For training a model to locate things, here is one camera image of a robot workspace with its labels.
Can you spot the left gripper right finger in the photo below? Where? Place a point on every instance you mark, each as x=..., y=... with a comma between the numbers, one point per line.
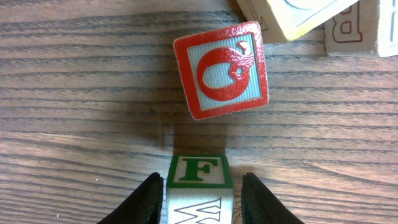
x=260, y=206

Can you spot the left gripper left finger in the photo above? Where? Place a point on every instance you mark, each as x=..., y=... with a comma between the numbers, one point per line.
x=143, y=206

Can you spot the white natural wood block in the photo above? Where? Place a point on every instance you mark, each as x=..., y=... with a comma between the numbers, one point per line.
x=199, y=190

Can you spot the red letter Q block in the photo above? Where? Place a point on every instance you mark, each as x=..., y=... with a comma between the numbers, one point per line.
x=223, y=71

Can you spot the yellow block left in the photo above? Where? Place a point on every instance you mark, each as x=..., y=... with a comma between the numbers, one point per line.
x=286, y=20

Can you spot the yellow block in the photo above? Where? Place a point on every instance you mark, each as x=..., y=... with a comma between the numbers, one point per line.
x=367, y=28
x=286, y=20

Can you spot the yellow block centre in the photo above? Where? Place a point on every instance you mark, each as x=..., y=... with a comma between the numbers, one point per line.
x=367, y=28

